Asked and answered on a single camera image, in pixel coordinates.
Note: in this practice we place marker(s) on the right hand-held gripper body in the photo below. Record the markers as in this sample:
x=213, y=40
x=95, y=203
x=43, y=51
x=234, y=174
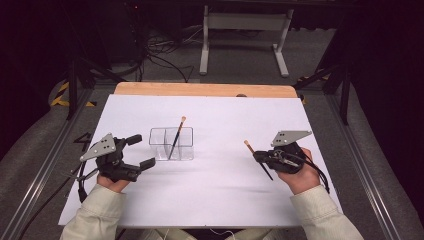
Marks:
x=286, y=160

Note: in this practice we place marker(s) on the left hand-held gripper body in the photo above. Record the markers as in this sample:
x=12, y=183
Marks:
x=113, y=166

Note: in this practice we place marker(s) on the clear plastic organizer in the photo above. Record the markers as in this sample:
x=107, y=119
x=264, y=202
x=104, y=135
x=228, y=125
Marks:
x=186, y=143

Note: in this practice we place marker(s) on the person's left hand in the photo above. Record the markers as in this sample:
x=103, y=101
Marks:
x=111, y=185

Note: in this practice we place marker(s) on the person's right hand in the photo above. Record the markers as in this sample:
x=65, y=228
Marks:
x=301, y=178

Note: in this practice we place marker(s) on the white table mat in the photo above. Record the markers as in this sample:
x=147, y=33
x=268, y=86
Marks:
x=230, y=200

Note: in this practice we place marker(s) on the black tripod stand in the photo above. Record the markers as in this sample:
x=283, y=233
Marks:
x=72, y=86
x=345, y=96

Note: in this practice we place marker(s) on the wooden table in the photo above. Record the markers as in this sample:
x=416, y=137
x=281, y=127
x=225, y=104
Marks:
x=200, y=89

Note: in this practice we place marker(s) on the yellow and black floor tape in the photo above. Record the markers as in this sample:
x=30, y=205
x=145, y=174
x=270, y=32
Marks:
x=60, y=98

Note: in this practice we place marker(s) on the black equipment case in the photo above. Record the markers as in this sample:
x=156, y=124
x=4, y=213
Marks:
x=123, y=30

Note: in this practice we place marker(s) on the white metal stand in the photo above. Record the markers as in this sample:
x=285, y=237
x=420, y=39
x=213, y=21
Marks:
x=246, y=21

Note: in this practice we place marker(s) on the aluminium rail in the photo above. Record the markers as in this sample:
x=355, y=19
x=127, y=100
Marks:
x=43, y=173
x=363, y=166

